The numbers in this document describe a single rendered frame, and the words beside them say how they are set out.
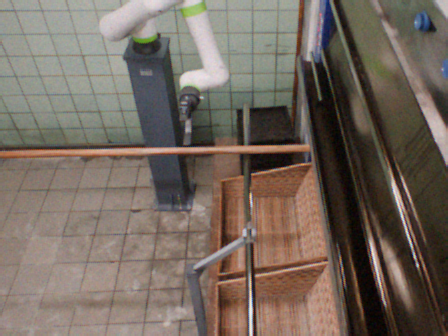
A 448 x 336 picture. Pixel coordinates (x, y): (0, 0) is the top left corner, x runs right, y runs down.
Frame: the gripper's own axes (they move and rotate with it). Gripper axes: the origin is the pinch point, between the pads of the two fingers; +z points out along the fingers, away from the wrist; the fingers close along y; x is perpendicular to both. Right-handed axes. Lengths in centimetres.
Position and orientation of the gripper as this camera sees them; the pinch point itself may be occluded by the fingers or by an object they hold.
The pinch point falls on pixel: (185, 131)
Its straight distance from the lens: 196.8
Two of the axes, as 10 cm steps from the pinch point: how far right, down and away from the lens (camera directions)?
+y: -0.4, 7.2, 6.9
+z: 0.6, 7.0, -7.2
